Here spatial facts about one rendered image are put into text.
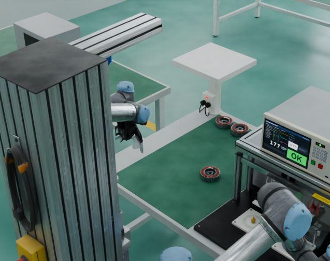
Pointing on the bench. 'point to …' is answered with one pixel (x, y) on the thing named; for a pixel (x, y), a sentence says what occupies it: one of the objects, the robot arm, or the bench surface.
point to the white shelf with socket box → (213, 70)
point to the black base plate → (224, 233)
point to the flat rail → (271, 174)
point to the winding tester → (311, 130)
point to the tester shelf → (300, 175)
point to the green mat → (186, 174)
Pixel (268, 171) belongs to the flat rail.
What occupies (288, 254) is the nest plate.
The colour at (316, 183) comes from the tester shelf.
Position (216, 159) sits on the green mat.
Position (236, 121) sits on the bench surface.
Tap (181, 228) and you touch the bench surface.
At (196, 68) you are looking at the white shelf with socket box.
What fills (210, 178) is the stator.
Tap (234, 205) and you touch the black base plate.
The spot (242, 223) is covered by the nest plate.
